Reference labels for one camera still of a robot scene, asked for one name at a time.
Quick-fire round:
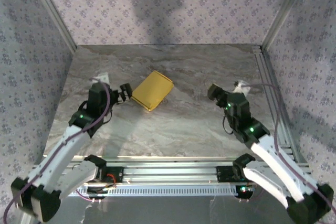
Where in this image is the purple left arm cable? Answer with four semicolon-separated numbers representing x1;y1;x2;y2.
2;78;112;222

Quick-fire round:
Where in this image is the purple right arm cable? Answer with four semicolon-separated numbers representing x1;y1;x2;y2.
240;83;336;218

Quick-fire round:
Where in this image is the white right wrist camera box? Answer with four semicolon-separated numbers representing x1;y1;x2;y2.
232;80;250;96

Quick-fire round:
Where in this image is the yellow and white paper box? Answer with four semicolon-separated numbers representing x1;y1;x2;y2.
131;70;175;112

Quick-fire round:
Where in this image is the aluminium frame post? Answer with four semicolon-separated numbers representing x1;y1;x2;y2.
26;0;78;51
261;0;314;50

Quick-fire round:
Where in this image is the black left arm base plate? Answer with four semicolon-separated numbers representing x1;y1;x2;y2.
98;166;124;184

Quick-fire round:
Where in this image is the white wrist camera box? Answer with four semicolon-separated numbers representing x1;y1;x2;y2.
232;80;250;96
92;72;110;85

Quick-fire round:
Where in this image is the aluminium side rail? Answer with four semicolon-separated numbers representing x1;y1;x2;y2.
251;45;299;162

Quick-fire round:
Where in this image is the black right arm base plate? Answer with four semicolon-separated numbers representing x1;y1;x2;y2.
216;166;253;184

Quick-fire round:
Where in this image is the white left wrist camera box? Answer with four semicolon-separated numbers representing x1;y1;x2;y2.
92;72;110;85

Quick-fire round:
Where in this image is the aluminium mounting rail beam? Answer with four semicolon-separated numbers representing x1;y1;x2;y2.
29;154;314;185

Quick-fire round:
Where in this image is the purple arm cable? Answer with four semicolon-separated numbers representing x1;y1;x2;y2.
240;83;336;218
2;78;112;222

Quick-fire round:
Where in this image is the white slotted cable duct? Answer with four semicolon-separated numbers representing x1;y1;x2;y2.
70;185;238;197

